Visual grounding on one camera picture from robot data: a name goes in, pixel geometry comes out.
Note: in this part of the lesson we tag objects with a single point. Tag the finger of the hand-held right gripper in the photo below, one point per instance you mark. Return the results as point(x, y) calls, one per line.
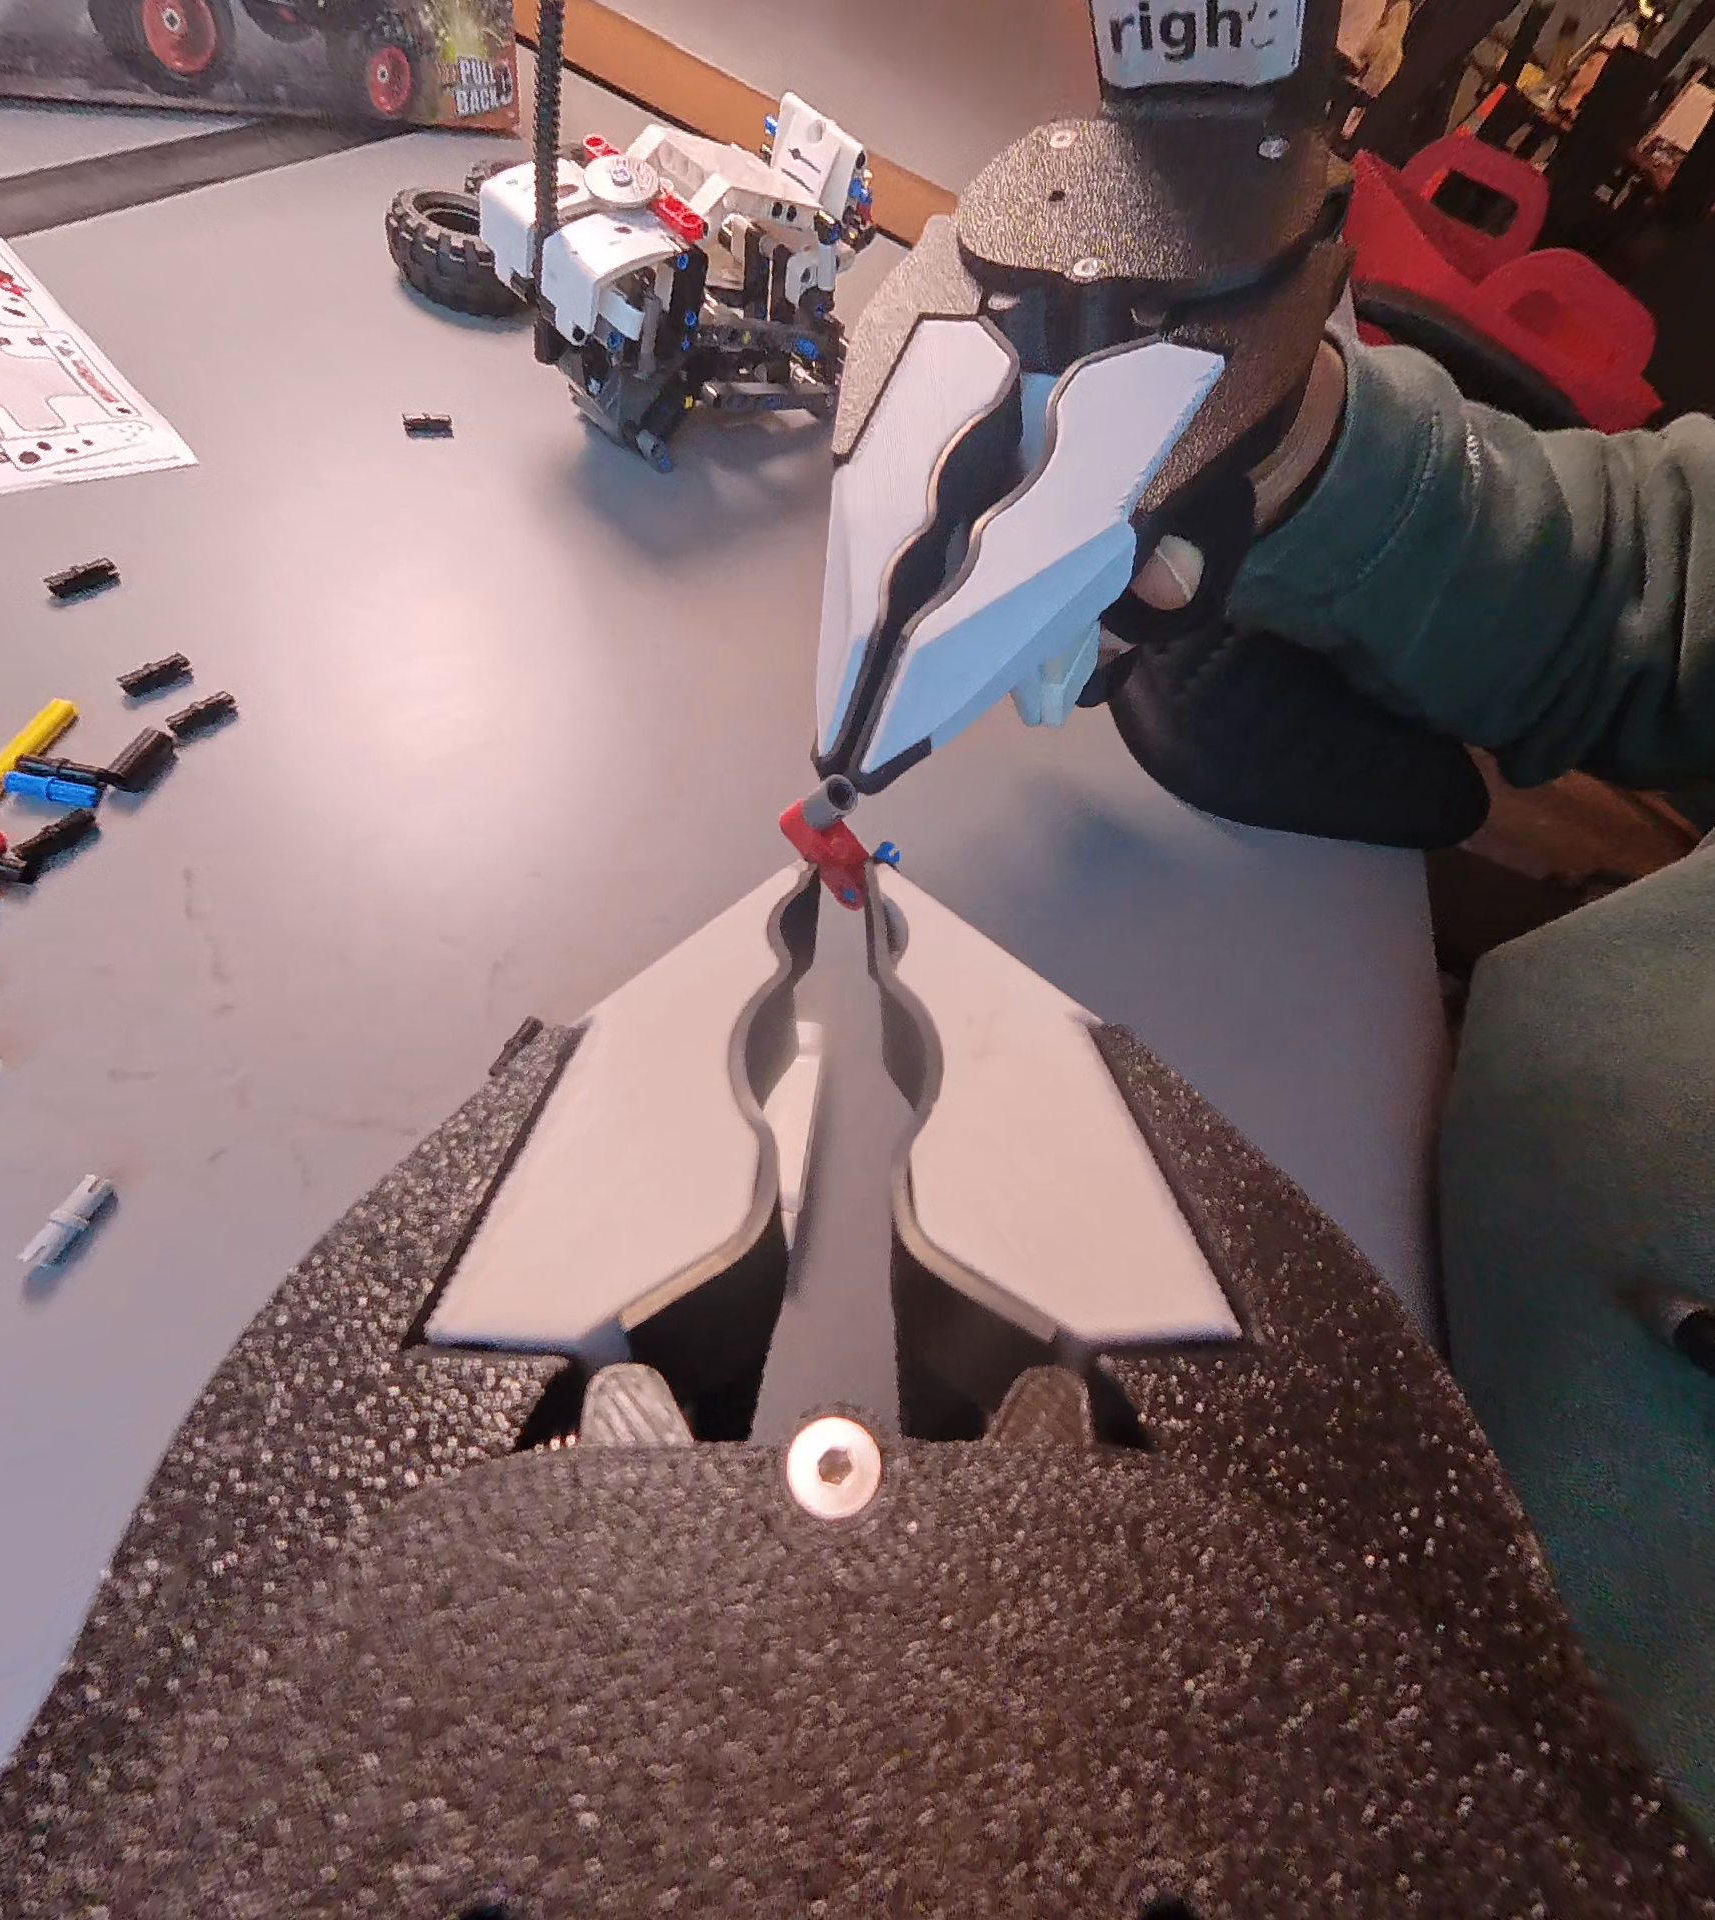
point(888, 481)
point(1052, 554)

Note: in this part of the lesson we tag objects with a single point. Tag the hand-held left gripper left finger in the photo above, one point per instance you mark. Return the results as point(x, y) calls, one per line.
point(603, 1200)

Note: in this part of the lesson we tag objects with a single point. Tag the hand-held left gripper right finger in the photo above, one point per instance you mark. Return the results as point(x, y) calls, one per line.
point(1052, 1185)

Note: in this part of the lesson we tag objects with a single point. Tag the dark grey toy connector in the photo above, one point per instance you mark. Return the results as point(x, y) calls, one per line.
point(834, 795)

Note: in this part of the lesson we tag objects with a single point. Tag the red toy connector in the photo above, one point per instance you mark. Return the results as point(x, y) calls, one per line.
point(828, 849)

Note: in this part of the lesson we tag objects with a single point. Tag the light grey toy pin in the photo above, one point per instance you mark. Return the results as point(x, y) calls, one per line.
point(67, 1218)

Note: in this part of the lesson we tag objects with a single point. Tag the pile of small toy pieces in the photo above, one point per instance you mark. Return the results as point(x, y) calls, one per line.
point(47, 780)

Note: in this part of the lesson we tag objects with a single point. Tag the person's right forearm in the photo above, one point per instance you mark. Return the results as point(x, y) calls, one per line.
point(1548, 570)

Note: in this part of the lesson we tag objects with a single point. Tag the black desk divider strip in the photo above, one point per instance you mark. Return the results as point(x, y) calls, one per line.
point(123, 164)

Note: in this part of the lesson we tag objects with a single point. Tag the person's right hand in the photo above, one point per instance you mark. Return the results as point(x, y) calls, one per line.
point(1292, 735)

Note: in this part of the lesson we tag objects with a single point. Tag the partly built toy truck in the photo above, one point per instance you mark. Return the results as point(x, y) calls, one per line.
point(679, 254)

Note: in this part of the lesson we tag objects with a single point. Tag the red plastic chair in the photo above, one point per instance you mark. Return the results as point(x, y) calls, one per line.
point(1518, 285)

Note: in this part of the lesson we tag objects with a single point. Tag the black toy tire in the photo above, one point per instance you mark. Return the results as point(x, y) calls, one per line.
point(445, 248)
point(491, 177)

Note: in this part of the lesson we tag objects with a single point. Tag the person's green top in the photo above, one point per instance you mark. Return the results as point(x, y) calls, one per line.
point(1622, 1124)

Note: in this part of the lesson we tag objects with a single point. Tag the toy set cardboard box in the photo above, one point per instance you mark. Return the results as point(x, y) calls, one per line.
point(273, 61)

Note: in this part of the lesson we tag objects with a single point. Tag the toy sticker sheet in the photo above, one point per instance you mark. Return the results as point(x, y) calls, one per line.
point(3, 375)

